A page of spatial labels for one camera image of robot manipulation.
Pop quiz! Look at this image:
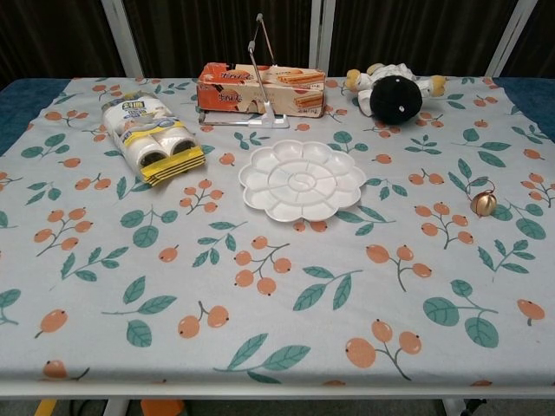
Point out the white rolls plastic pack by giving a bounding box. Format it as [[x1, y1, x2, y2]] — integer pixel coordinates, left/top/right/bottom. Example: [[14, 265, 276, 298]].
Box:
[[101, 91, 206, 188]]

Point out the dark brown curtain panel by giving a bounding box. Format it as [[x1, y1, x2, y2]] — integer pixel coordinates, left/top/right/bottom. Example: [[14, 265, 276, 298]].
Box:
[[123, 0, 314, 80], [0, 0, 122, 90], [518, 0, 555, 80], [328, 0, 519, 78]]

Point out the floral print tablecloth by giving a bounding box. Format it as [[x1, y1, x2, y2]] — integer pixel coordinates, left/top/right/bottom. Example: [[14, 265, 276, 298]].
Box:
[[0, 75, 555, 389]]

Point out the orange block under table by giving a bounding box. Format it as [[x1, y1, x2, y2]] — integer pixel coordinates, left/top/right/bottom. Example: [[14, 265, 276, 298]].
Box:
[[140, 398, 186, 416]]

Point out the white flower-shaped paint palette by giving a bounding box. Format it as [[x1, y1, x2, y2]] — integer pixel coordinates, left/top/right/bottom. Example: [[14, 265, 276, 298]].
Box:
[[238, 139, 368, 224]]

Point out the small golden bell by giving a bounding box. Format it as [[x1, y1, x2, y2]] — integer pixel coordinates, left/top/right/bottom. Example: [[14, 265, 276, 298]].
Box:
[[466, 176, 500, 218]]

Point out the plush doll with black head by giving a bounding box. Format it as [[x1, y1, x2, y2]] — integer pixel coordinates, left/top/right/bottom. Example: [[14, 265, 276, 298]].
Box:
[[344, 62, 447, 126]]

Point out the aluminium partition post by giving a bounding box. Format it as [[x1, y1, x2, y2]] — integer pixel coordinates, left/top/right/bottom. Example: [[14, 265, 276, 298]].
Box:
[[485, 0, 537, 79], [99, 0, 144, 79], [308, 0, 334, 70]]

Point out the orange wafer biscuit box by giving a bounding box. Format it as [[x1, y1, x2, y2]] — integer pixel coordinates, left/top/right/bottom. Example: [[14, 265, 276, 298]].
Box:
[[195, 62, 327, 127]]

